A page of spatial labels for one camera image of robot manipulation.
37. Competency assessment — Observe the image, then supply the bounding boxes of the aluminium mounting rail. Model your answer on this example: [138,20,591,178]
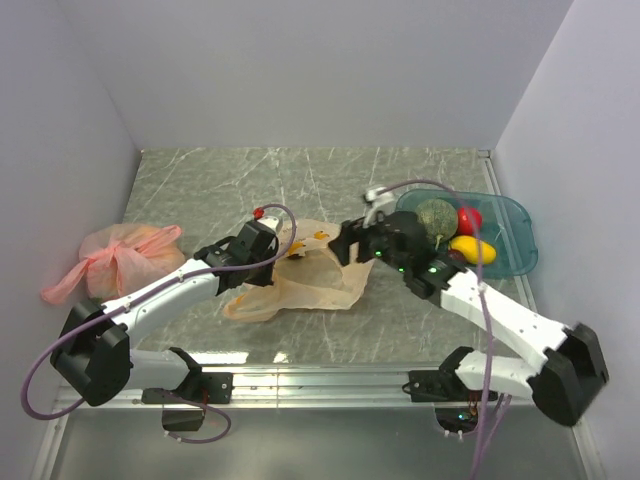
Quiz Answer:
[54,363,584,411]

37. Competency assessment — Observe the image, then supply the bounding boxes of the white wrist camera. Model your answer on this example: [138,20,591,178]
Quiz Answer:
[252,206,283,235]
[363,186,396,228]

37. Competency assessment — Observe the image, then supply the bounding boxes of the green netted melon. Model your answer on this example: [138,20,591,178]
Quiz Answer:
[416,199,458,250]

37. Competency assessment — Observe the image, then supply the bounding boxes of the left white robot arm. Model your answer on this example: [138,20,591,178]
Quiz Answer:
[50,216,282,406]

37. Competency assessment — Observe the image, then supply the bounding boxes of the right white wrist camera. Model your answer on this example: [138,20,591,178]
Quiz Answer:
[363,186,396,228]

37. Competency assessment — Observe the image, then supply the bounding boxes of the dark red plum fruit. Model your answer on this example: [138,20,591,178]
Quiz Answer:
[448,250,466,264]

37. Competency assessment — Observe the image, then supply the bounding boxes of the red apple fruit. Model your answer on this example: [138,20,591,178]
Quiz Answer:
[456,207,483,236]

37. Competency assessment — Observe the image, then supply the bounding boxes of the orange plastic bag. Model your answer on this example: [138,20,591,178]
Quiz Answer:
[223,219,373,323]

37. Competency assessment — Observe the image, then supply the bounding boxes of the pink plastic bag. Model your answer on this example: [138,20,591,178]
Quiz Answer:
[40,224,185,305]

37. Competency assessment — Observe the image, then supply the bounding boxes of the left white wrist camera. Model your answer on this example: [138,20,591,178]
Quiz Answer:
[252,206,283,235]

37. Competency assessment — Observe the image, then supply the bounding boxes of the teal plastic tray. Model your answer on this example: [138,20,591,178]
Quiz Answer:
[395,188,542,280]

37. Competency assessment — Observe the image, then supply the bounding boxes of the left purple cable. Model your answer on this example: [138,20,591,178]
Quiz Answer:
[20,202,299,444]

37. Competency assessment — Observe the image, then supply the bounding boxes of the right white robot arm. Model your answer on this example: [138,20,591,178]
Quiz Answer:
[328,211,609,426]

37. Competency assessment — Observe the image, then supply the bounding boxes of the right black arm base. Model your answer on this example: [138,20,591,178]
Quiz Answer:
[407,368,501,434]

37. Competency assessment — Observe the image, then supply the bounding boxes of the yellow mango fruit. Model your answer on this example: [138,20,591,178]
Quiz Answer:
[449,235,497,265]

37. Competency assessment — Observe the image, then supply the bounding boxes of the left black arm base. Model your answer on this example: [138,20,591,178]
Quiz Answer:
[141,372,233,433]

